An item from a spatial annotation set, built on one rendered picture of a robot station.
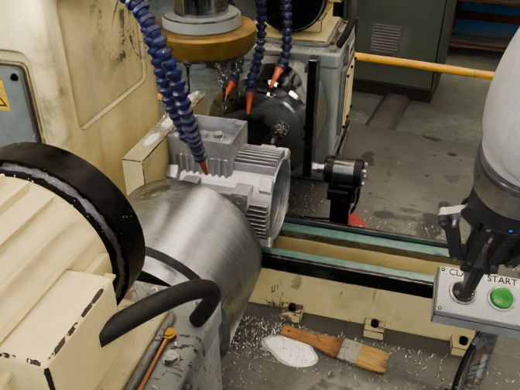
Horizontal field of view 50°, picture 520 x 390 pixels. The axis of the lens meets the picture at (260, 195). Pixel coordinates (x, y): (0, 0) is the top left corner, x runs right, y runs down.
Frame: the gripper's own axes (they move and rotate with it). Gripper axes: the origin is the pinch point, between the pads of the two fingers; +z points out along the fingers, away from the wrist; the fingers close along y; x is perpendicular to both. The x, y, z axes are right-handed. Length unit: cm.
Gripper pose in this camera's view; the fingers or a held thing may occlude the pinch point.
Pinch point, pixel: (474, 268)
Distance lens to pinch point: 76.1
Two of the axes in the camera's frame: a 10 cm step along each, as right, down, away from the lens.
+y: -9.7, -1.3, 2.2
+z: 1.2, 5.1, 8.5
